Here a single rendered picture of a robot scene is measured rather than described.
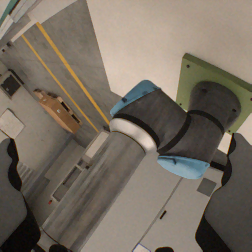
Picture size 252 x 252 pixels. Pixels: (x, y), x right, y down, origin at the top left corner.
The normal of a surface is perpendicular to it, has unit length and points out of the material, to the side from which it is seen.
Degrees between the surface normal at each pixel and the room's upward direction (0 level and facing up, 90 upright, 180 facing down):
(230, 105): 72
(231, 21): 0
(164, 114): 90
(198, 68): 1
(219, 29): 0
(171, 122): 77
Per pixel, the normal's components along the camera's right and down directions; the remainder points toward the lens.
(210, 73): -0.57, 0.76
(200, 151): 0.20, -0.19
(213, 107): -0.30, -0.21
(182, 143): -0.02, 0.21
